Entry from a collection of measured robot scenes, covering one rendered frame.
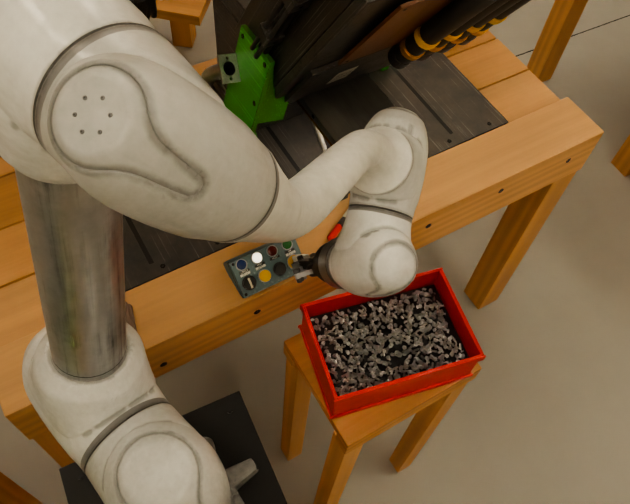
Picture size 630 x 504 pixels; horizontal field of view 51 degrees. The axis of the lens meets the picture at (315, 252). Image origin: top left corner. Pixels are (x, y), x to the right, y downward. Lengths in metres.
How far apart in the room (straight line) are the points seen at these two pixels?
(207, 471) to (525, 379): 1.64
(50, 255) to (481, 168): 1.13
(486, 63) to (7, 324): 1.35
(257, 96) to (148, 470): 0.71
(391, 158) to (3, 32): 0.55
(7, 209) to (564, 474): 1.79
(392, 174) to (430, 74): 0.89
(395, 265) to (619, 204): 2.11
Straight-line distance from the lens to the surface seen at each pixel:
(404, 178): 0.96
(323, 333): 1.36
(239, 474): 1.15
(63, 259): 0.75
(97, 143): 0.44
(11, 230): 1.57
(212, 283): 1.38
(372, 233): 0.96
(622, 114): 3.34
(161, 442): 0.92
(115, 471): 0.94
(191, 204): 0.48
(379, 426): 1.38
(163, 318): 1.35
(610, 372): 2.55
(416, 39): 1.16
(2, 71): 0.56
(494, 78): 1.89
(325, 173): 0.76
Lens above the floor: 2.10
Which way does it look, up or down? 58 degrees down
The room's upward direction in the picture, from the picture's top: 7 degrees clockwise
